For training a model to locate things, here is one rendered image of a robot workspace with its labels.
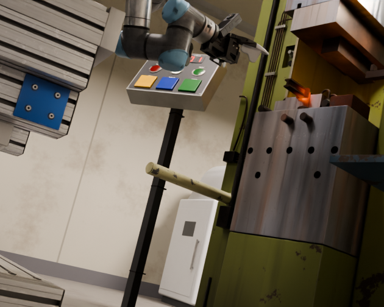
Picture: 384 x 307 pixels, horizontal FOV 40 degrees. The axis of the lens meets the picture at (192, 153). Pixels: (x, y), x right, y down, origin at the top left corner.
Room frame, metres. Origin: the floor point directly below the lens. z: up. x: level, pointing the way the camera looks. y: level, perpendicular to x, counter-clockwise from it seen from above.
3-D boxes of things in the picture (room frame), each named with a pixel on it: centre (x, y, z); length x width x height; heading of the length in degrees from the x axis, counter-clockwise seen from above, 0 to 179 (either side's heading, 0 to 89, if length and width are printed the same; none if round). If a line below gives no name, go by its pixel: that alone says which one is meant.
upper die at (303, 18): (1.92, -0.48, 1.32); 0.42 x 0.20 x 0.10; 132
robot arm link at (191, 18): (1.36, 0.11, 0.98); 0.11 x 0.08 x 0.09; 132
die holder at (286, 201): (1.88, -0.52, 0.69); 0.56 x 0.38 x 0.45; 132
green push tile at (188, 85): (1.98, 0.07, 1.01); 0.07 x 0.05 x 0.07; 67
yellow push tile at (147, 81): (2.06, 0.25, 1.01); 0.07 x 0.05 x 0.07; 67
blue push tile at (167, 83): (2.02, 0.16, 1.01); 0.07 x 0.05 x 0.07; 67
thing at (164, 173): (1.97, -0.03, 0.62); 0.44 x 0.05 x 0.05; 132
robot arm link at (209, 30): (1.41, 0.05, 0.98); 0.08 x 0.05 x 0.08; 42
